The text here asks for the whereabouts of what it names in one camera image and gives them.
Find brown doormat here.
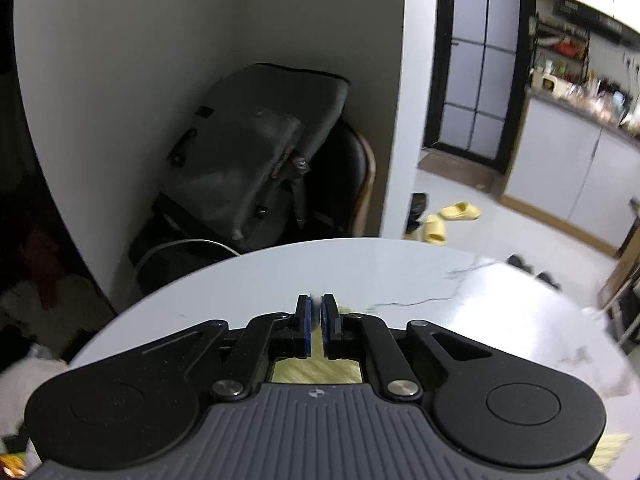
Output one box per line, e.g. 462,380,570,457
417,150,496,191

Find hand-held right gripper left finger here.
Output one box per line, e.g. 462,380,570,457
140,294,315,402

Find white kitchen base cabinet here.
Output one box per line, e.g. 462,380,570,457
500,87,640,256

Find storage trolley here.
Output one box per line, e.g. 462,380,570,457
597,197,640,346

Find white cable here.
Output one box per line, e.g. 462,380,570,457
135,239,241,271

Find white electric pot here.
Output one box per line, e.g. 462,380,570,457
530,69,560,95

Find yellow towel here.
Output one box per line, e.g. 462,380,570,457
270,302,632,471

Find white cloth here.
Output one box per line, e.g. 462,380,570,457
0,275,116,456

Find black slipper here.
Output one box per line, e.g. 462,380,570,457
404,192,429,241

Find black spice rack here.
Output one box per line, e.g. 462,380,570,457
530,15,591,81

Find black framed glass door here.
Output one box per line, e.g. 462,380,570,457
422,0,541,166

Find grey backpack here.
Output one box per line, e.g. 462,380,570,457
150,63,351,253

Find dark wooden chair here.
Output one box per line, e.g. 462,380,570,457
295,119,377,238

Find yellow slipper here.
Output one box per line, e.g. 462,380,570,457
439,202,482,221
422,214,447,246

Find black range hood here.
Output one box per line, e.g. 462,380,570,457
552,0,626,33

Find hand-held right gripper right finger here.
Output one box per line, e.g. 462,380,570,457
321,294,493,403

